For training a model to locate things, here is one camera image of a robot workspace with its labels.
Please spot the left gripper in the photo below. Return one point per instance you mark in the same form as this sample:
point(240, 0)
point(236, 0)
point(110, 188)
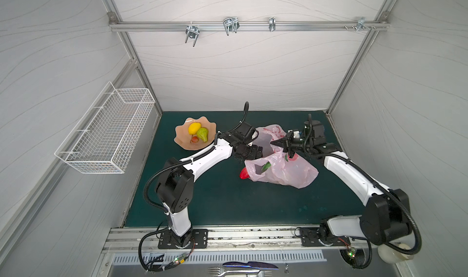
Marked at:
point(251, 156)

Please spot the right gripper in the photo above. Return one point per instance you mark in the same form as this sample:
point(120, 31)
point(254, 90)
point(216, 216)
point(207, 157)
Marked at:
point(289, 143)

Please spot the pink printed plastic bag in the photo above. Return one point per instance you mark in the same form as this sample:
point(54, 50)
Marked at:
point(296, 172)

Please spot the pink dragon fruit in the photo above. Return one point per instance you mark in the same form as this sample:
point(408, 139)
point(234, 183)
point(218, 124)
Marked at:
point(253, 170)

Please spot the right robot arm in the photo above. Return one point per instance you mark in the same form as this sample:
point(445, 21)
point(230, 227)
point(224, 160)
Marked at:
point(386, 219)

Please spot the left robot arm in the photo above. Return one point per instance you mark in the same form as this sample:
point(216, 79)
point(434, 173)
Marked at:
point(171, 189)

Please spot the yellow lemon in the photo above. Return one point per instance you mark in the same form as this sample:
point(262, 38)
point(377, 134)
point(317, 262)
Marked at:
point(194, 128)

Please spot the pink wavy fruit plate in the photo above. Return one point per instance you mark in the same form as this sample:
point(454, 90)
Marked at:
point(195, 134)

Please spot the dark blue knife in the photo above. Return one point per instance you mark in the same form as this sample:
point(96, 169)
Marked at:
point(251, 264)

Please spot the metal hook clamp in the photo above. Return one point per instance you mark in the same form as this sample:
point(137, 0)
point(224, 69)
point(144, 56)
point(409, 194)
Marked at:
point(272, 24)
point(192, 32)
point(231, 24)
point(360, 26)

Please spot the silver fork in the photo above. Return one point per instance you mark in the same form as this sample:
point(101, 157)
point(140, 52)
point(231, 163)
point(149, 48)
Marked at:
point(238, 272)

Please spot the white cylindrical bottle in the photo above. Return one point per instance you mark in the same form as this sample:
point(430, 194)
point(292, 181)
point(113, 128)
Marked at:
point(391, 256)

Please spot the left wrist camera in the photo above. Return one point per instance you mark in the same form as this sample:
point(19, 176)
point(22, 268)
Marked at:
point(245, 133)

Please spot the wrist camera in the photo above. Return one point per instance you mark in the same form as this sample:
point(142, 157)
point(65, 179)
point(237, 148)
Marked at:
point(245, 133)
point(314, 133)

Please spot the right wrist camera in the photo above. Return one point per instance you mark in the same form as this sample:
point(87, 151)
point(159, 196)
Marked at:
point(314, 133)

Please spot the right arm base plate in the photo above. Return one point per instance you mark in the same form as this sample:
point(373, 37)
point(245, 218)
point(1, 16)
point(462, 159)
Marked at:
point(320, 237)

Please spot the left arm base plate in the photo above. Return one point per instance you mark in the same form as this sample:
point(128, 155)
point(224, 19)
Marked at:
point(194, 238)

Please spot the white wire basket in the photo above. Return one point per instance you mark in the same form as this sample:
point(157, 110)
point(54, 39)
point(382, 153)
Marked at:
point(104, 139)

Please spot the aluminium cross rail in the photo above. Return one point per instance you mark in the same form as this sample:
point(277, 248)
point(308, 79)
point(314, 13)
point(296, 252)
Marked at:
point(245, 26)

